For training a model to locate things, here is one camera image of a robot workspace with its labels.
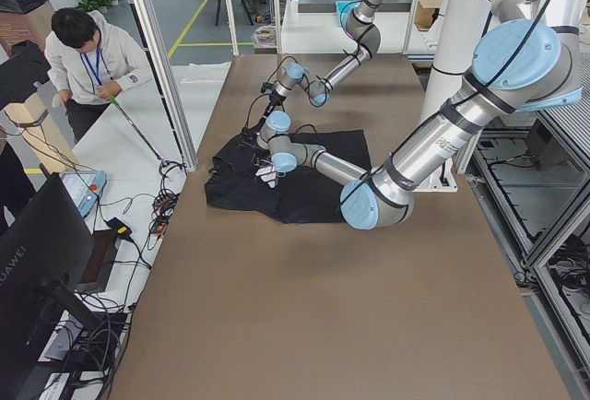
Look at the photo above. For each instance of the black Huawei monitor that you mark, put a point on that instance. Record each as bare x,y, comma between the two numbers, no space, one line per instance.
43,255

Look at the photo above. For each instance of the person in white hoodie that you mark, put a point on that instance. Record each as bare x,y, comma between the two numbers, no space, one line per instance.
92,61

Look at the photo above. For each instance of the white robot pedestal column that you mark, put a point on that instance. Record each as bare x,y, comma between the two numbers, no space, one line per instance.
460,25

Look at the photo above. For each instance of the blue teach pendant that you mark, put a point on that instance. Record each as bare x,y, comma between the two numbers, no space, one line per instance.
84,187

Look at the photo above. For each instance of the red black power strip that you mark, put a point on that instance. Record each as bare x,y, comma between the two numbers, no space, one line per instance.
162,209

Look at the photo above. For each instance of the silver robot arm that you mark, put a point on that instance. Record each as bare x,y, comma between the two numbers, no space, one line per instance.
350,40
529,62

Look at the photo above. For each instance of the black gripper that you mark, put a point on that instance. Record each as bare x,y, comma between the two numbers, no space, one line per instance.
273,104

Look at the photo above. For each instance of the black printed t-shirt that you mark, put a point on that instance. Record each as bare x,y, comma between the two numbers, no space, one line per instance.
302,196

